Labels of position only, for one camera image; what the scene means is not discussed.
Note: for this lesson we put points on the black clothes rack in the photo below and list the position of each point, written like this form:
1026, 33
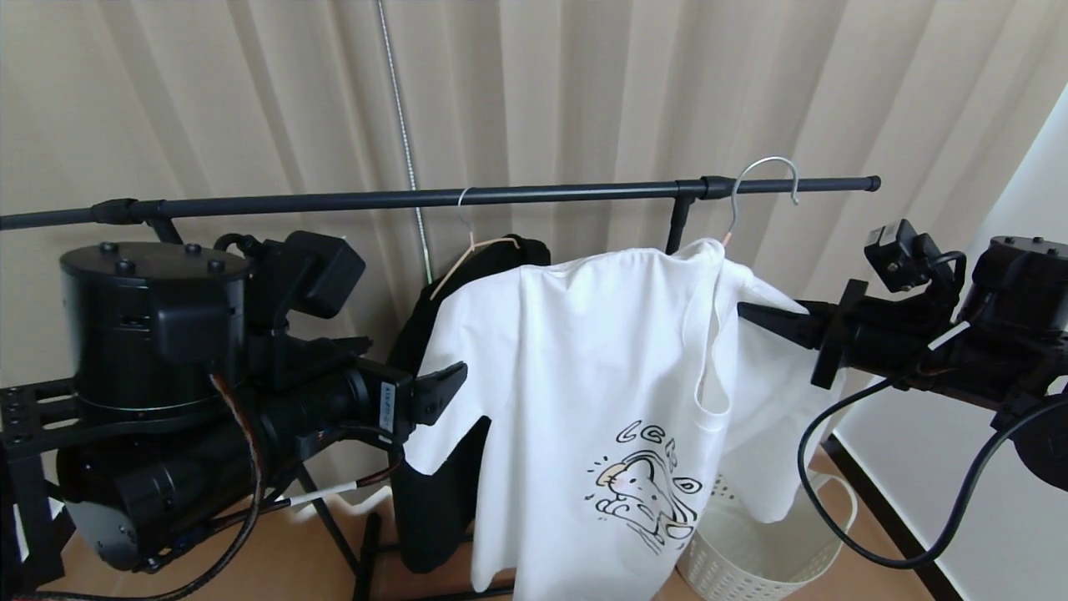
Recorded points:
334, 201

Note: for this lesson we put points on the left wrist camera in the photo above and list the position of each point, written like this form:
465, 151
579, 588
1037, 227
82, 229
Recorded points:
321, 271

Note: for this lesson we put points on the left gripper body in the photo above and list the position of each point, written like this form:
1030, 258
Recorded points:
350, 409

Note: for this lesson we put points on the white garment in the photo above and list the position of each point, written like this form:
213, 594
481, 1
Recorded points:
584, 351

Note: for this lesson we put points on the pink clothes hanger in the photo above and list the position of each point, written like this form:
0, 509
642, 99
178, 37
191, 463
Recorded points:
772, 159
450, 271

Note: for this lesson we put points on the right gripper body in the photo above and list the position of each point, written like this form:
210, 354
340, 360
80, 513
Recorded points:
884, 346

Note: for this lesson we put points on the beige curtain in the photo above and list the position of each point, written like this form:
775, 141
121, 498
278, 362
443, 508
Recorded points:
626, 83

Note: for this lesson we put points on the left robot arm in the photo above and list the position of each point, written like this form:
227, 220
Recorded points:
150, 334

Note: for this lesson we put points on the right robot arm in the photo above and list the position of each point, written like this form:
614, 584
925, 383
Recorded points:
1018, 292

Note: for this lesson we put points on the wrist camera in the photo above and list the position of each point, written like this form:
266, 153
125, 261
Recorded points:
897, 250
321, 271

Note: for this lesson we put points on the black shorts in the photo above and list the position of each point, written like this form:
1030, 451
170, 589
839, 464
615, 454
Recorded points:
434, 501

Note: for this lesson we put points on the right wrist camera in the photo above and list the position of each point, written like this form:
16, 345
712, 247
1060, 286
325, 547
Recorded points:
897, 250

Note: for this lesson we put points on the white laundry basket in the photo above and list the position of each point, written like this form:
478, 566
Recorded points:
751, 559

